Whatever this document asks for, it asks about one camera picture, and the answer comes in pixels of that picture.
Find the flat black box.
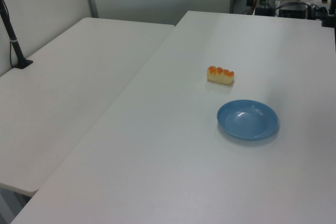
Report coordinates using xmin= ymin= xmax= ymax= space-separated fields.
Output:
xmin=254 ymin=6 xmax=275 ymax=16

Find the blue plastic plate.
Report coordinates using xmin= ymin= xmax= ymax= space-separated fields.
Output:
xmin=216 ymin=99 xmax=279 ymax=141

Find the toy bread with orange topping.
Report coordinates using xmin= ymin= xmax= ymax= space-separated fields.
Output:
xmin=206 ymin=66 xmax=236 ymax=86

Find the black camera stand pole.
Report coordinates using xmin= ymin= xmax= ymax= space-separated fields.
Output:
xmin=0 ymin=0 xmax=34 ymax=69

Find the black clamp stand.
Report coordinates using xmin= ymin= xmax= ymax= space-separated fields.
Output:
xmin=320 ymin=0 xmax=336 ymax=28

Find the black electronics box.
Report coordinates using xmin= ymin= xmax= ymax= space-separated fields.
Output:
xmin=277 ymin=2 xmax=308 ymax=19

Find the black cable bundle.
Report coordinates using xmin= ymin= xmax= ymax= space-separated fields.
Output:
xmin=307 ymin=3 xmax=329 ymax=20

